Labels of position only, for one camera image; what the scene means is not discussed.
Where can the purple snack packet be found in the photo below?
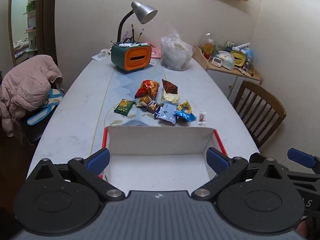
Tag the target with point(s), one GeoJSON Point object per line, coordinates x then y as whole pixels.
{"type": "Point", "coordinates": [153, 107]}

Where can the blue white bag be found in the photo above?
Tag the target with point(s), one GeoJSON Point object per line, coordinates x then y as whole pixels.
{"type": "Point", "coordinates": [53, 97]}

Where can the white cardboard box red edges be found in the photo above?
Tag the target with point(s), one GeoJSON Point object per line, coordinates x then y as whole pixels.
{"type": "Point", "coordinates": [155, 170]}

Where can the pink folder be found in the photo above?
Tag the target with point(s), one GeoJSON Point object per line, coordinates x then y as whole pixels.
{"type": "Point", "coordinates": [156, 52]}

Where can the cream snack packet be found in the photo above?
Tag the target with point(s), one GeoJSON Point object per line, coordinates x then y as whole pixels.
{"type": "Point", "coordinates": [171, 98]}

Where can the small clear candy wrapper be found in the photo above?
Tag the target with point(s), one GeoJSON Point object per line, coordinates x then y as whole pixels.
{"type": "Point", "coordinates": [202, 117]}

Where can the yellow box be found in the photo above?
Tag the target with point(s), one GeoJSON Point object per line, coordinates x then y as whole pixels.
{"type": "Point", "coordinates": [237, 57]}

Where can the wooden door frame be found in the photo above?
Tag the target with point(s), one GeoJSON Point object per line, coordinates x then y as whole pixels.
{"type": "Point", "coordinates": [48, 17]}

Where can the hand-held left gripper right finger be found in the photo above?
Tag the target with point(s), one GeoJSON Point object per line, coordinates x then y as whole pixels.
{"type": "Point", "coordinates": [218, 162]}

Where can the white shelf rack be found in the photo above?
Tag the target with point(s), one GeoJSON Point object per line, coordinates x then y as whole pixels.
{"type": "Point", "coordinates": [31, 17]}

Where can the pink puffer jacket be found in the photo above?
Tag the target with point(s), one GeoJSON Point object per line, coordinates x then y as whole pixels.
{"type": "Point", "coordinates": [25, 87]}

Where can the green snack packet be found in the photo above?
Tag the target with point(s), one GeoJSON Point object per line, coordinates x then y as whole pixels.
{"type": "Point", "coordinates": [123, 107]}

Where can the person's right hand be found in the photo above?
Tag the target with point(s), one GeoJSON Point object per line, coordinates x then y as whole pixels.
{"type": "Point", "coordinates": [302, 230]}

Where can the clear packet with brown ball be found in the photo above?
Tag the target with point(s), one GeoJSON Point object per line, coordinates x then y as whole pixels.
{"type": "Point", "coordinates": [144, 100]}

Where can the white kitchen timer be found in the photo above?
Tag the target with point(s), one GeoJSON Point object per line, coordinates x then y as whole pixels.
{"type": "Point", "coordinates": [217, 61]}

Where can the green orange tissue box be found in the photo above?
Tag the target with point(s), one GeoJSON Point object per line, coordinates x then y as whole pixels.
{"type": "Point", "coordinates": [135, 58]}

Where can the clear glass dome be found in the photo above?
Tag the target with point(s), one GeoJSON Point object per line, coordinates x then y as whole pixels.
{"type": "Point", "coordinates": [217, 40]}

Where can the red chip packet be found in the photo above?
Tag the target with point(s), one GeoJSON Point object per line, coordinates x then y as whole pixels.
{"type": "Point", "coordinates": [147, 87]}

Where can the wooden top cabinet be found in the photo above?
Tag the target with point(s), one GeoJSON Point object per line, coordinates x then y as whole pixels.
{"type": "Point", "coordinates": [225, 80]}

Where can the red yellow bottle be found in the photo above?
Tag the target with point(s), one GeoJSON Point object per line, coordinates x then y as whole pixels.
{"type": "Point", "coordinates": [208, 48]}

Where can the dark red cookie packet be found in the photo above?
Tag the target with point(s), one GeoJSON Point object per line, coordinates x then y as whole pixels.
{"type": "Point", "coordinates": [170, 87]}

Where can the yellow candy packet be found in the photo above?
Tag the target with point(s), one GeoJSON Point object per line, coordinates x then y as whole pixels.
{"type": "Point", "coordinates": [185, 107]}

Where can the white tube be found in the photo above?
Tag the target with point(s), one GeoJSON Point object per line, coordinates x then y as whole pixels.
{"type": "Point", "coordinates": [242, 46]}

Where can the blue crinkled snack packet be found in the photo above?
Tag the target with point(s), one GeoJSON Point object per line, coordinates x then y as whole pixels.
{"type": "Point", "coordinates": [186, 116]}

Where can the white tissue pack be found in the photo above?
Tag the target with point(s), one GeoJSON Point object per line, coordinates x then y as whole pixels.
{"type": "Point", "coordinates": [226, 60]}

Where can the light blue snack packet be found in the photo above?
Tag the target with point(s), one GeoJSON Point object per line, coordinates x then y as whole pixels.
{"type": "Point", "coordinates": [166, 113]}

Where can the paper leaflet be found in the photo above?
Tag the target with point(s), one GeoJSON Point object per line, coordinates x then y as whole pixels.
{"type": "Point", "coordinates": [101, 54]}

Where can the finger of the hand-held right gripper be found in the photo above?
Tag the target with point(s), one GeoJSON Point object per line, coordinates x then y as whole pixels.
{"type": "Point", "coordinates": [301, 158]}
{"type": "Point", "coordinates": [256, 158]}

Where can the clear plastic bag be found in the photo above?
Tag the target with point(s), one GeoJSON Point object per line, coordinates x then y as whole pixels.
{"type": "Point", "coordinates": [175, 55]}

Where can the wooden chair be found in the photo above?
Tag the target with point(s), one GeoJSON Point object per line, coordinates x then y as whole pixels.
{"type": "Point", "coordinates": [265, 97]}

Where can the silver desk lamp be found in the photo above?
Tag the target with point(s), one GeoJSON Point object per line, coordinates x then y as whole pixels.
{"type": "Point", "coordinates": [143, 12]}

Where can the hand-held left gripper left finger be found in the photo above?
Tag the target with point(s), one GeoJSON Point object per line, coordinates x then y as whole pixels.
{"type": "Point", "coordinates": [98, 162]}

